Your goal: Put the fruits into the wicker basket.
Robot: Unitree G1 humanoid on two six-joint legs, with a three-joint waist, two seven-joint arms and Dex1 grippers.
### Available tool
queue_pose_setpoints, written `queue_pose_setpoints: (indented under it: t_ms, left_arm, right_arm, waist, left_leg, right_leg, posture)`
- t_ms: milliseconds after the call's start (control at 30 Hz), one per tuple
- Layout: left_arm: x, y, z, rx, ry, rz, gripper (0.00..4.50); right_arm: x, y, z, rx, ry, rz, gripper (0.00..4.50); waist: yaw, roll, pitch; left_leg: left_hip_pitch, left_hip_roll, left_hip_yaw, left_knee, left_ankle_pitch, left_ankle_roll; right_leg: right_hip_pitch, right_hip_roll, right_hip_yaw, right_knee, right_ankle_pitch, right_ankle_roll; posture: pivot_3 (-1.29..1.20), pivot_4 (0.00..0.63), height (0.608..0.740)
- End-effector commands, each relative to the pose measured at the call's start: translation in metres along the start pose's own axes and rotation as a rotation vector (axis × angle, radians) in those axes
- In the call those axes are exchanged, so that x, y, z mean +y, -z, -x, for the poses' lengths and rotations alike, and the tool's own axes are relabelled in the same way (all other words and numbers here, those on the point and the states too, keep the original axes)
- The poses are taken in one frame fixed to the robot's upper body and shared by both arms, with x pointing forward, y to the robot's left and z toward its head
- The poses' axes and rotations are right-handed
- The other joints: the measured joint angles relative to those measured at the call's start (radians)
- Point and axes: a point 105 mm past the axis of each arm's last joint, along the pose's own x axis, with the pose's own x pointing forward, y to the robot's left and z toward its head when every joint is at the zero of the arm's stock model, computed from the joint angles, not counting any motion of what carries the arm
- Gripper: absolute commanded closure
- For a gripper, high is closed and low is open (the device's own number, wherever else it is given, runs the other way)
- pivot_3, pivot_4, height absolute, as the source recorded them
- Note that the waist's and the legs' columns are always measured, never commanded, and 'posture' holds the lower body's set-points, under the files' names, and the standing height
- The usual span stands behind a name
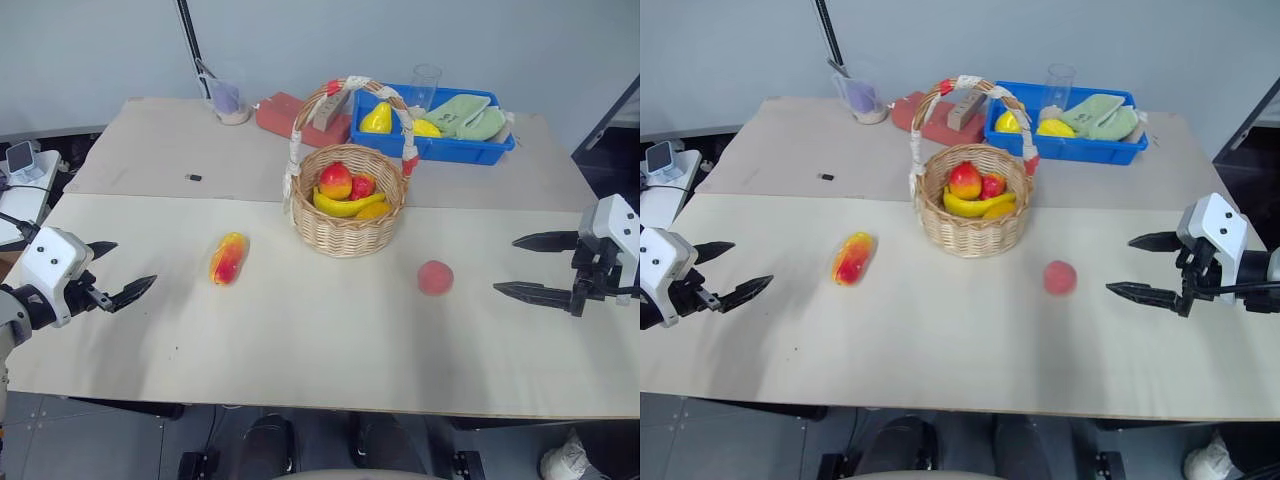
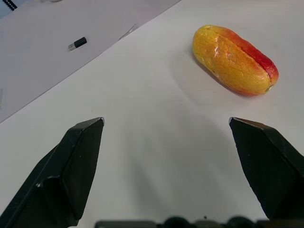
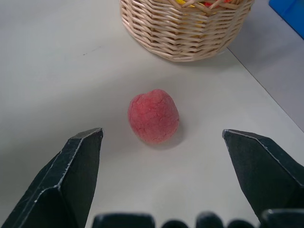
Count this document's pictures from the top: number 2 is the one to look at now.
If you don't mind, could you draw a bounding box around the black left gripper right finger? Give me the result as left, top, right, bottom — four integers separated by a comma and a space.
228, 116, 304, 220

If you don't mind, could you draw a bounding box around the yellow red mango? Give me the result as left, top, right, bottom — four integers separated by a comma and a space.
192, 24, 279, 96

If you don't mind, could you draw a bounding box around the thin clear plastic strip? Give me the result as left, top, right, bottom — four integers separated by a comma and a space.
118, 23, 137, 40

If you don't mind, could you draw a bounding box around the black white striped bar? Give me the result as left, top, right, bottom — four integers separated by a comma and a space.
1, 0, 18, 11

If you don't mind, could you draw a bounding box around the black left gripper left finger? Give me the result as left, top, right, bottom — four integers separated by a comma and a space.
0, 117, 105, 228

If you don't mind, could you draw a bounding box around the black USB dongle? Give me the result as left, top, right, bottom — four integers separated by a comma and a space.
68, 37, 87, 52

